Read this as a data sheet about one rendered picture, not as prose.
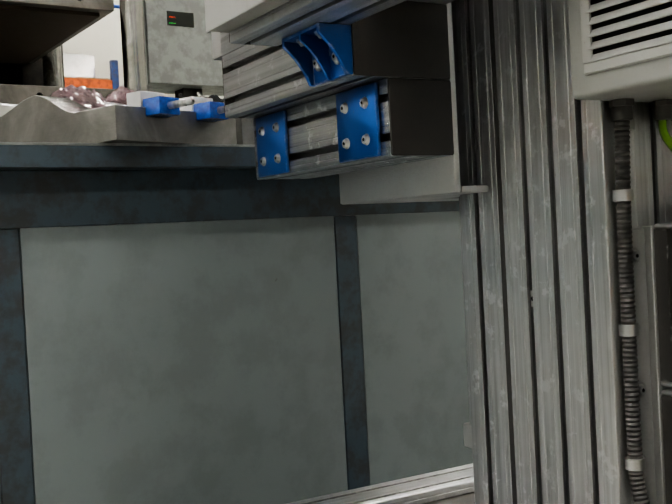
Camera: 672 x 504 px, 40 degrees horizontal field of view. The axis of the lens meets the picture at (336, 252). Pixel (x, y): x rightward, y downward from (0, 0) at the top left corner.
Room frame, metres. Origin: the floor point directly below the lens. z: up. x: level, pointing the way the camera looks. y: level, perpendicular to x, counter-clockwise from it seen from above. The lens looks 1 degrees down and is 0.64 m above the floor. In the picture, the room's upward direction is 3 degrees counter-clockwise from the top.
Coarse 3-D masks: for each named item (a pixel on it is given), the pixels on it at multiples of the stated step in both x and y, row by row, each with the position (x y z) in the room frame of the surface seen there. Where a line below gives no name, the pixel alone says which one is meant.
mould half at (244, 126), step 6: (240, 120) 1.68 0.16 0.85; (246, 120) 1.69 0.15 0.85; (252, 120) 1.69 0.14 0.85; (240, 126) 1.68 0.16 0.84; (246, 126) 1.69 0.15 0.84; (252, 126) 1.69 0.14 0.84; (240, 132) 1.69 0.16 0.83; (246, 132) 1.69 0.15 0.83; (252, 132) 1.69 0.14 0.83; (240, 138) 1.69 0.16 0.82; (246, 138) 1.69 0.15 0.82; (252, 138) 1.69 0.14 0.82; (240, 144) 1.69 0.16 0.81; (246, 144) 1.69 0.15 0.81; (252, 144) 1.69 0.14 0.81
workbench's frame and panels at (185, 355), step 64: (0, 192) 1.43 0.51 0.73; (64, 192) 1.48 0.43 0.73; (128, 192) 1.54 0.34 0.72; (192, 192) 1.60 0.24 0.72; (256, 192) 1.67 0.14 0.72; (320, 192) 1.75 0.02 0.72; (0, 256) 1.42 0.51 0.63; (64, 256) 1.48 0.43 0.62; (128, 256) 1.54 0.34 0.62; (192, 256) 1.60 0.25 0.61; (256, 256) 1.67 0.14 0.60; (320, 256) 1.75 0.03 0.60; (384, 256) 1.83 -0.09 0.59; (448, 256) 1.92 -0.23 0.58; (0, 320) 1.42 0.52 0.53; (64, 320) 1.48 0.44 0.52; (128, 320) 1.53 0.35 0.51; (192, 320) 1.60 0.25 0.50; (256, 320) 1.67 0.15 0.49; (320, 320) 1.74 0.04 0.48; (384, 320) 1.82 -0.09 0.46; (448, 320) 1.91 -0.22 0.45; (0, 384) 1.42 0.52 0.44; (64, 384) 1.47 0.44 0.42; (128, 384) 1.53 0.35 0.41; (192, 384) 1.59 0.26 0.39; (256, 384) 1.66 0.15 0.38; (320, 384) 1.74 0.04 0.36; (384, 384) 1.82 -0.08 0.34; (448, 384) 1.91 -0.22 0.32; (0, 448) 1.41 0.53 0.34; (64, 448) 1.47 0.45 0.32; (128, 448) 1.53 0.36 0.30; (192, 448) 1.59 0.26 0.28; (256, 448) 1.66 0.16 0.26; (320, 448) 1.73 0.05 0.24; (384, 448) 1.82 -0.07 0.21; (448, 448) 1.90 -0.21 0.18
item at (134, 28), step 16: (128, 0) 2.36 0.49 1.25; (128, 16) 2.36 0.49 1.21; (128, 32) 2.36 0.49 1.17; (144, 32) 2.38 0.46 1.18; (128, 48) 2.36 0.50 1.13; (144, 48) 2.38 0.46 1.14; (48, 64) 2.92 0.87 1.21; (128, 64) 2.36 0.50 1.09; (144, 64) 2.37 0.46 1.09; (48, 80) 2.92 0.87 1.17; (128, 80) 2.36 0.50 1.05; (144, 80) 2.37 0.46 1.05
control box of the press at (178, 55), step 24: (144, 0) 2.52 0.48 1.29; (168, 0) 2.55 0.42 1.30; (192, 0) 2.59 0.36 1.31; (168, 24) 2.55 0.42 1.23; (192, 24) 2.59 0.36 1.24; (168, 48) 2.55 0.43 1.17; (192, 48) 2.59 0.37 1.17; (168, 72) 2.55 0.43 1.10; (192, 72) 2.58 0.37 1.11; (216, 72) 2.63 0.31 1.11
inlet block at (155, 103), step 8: (128, 96) 1.50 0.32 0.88; (136, 96) 1.49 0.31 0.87; (144, 96) 1.49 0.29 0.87; (152, 96) 1.50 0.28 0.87; (160, 96) 1.46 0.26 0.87; (128, 104) 1.50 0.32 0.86; (136, 104) 1.49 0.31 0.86; (144, 104) 1.48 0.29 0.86; (152, 104) 1.47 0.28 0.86; (160, 104) 1.46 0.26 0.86; (168, 104) 1.47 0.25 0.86; (176, 104) 1.46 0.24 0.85; (184, 104) 1.45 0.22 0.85; (192, 104) 1.45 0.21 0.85; (152, 112) 1.47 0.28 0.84; (160, 112) 1.46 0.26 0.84; (168, 112) 1.48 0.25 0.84; (176, 112) 1.49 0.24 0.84
